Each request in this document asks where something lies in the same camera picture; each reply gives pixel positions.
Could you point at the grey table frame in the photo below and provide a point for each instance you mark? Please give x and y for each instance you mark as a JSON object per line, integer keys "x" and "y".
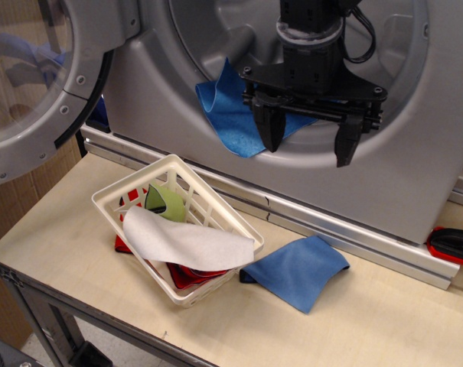
{"x": 53, "y": 317}

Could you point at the green cloth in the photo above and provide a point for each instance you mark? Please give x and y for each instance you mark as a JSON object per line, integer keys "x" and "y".
{"x": 164, "y": 202}

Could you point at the blue cloth on table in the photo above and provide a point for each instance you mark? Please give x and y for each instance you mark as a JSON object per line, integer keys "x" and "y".
{"x": 297, "y": 272}

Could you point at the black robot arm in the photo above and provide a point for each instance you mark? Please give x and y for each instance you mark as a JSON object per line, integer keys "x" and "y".
{"x": 312, "y": 25}

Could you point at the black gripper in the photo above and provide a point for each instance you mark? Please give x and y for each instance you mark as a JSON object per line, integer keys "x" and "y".
{"x": 317, "y": 84}

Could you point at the blue cloth from machine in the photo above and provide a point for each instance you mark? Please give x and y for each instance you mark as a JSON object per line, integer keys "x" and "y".
{"x": 222, "y": 103}

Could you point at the blue clamp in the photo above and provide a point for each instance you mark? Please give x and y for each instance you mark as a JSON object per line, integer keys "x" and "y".
{"x": 38, "y": 65}

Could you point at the red cloth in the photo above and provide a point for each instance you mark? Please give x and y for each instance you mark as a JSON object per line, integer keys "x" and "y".
{"x": 183, "y": 277}

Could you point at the grey round machine door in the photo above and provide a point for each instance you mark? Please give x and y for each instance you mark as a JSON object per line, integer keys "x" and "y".
{"x": 36, "y": 121}

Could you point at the grey toy laundry machine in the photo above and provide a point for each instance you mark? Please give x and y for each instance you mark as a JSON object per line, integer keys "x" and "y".
{"x": 400, "y": 176}

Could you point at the white cloth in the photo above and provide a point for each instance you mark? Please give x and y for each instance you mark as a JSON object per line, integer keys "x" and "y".
{"x": 201, "y": 248}

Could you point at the red black tool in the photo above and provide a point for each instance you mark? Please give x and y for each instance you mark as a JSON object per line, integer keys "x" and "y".
{"x": 446, "y": 244}

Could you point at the aluminium extrusion rail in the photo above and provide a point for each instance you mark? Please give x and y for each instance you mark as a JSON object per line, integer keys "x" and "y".
{"x": 398, "y": 255}

